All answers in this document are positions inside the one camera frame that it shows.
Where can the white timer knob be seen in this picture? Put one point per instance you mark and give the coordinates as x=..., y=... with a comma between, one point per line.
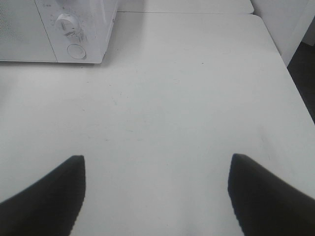
x=67, y=24

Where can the round white door button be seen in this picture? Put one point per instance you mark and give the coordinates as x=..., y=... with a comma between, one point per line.
x=76, y=51

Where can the white microwave door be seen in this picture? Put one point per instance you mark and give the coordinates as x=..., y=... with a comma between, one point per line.
x=22, y=34

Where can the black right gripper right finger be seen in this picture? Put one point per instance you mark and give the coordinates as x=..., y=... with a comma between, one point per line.
x=264, y=204

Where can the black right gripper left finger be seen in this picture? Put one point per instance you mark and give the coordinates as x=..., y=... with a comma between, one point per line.
x=50, y=206

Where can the white microwave oven body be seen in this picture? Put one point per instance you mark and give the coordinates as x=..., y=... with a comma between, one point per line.
x=95, y=19

